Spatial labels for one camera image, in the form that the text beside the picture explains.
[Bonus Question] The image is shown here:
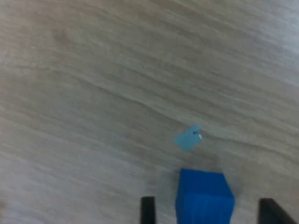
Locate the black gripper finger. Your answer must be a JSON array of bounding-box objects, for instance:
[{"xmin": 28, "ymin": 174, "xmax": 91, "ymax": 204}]
[
  {"xmin": 258, "ymin": 197, "xmax": 297, "ymax": 224},
  {"xmin": 140, "ymin": 196, "xmax": 155, "ymax": 224}
]

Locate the blue cube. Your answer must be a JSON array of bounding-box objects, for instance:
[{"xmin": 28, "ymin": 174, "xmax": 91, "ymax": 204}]
[{"xmin": 175, "ymin": 169, "xmax": 235, "ymax": 224}]

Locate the light blue tape piece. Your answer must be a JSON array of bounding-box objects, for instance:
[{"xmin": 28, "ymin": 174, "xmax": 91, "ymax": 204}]
[{"xmin": 173, "ymin": 124, "xmax": 203, "ymax": 152}]

